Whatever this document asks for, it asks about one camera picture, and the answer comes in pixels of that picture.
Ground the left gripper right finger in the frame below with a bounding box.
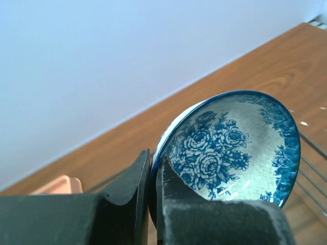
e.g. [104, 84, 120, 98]
[156, 154, 296, 244]

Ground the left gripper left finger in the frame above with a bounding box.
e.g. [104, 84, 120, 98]
[1, 150, 150, 244]

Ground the blue floral small bowl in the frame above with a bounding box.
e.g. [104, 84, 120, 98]
[149, 90, 301, 221]

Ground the pink plastic tray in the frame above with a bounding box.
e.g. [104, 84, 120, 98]
[31, 175, 83, 194]

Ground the black wire dish rack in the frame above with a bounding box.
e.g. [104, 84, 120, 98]
[284, 132, 326, 222]

